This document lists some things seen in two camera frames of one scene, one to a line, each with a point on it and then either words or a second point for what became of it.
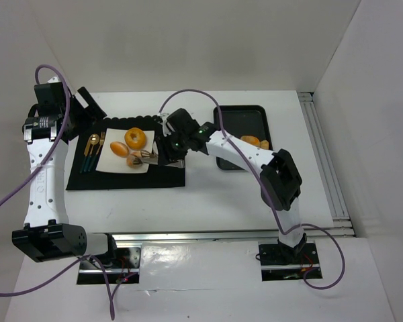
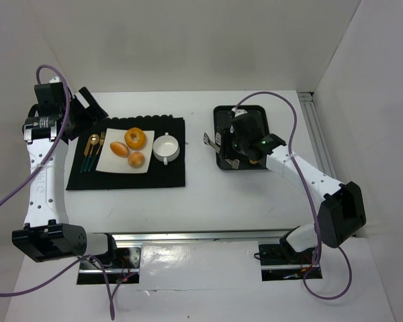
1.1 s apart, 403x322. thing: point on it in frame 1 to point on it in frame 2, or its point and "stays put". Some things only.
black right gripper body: [166, 151] to [226, 145]
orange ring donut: [135, 138] stays put
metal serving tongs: [147, 157] to [234, 163]
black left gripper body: [88, 101] stays put
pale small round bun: [134, 159] stays put
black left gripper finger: [93, 105] stays put
